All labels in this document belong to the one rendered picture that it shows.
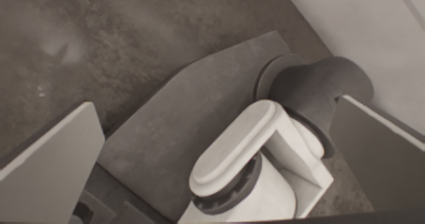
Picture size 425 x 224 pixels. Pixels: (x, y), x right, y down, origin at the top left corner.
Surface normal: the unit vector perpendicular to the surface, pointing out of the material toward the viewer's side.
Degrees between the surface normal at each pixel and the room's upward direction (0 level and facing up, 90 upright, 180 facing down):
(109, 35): 0
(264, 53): 0
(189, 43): 0
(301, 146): 23
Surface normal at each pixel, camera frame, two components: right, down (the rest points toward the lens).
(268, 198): 0.50, -0.08
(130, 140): 0.35, 0.08
